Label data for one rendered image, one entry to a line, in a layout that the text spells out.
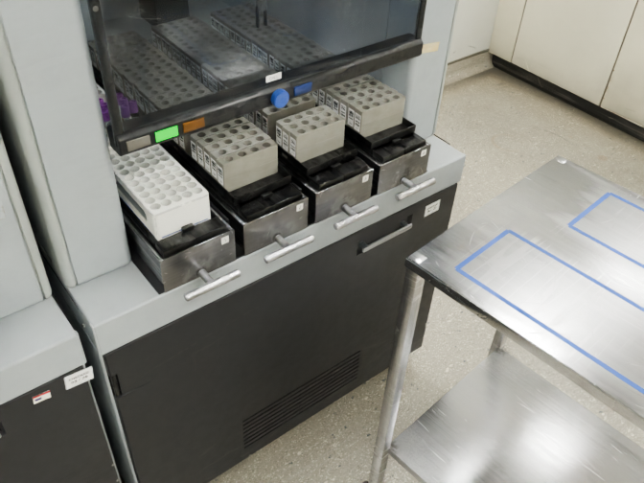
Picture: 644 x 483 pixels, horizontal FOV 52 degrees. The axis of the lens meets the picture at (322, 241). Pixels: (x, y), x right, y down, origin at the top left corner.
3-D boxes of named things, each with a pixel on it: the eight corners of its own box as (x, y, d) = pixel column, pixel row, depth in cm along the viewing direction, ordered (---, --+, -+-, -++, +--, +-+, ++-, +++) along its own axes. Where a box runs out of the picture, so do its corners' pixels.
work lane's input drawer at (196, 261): (17, 113, 145) (7, 76, 139) (78, 96, 152) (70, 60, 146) (177, 310, 103) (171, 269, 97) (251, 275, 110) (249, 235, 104)
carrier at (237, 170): (272, 167, 119) (271, 138, 115) (279, 172, 118) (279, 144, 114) (217, 188, 113) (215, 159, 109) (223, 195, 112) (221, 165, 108)
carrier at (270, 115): (310, 121, 131) (310, 94, 127) (315, 125, 130) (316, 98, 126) (261, 138, 126) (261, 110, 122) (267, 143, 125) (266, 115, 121)
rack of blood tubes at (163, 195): (83, 158, 121) (76, 129, 117) (133, 142, 126) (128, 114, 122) (158, 246, 104) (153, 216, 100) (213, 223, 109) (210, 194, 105)
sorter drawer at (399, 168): (199, 62, 167) (196, 29, 161) (244, 50, 174) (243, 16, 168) (391, 208, 125) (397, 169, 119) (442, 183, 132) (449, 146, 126)
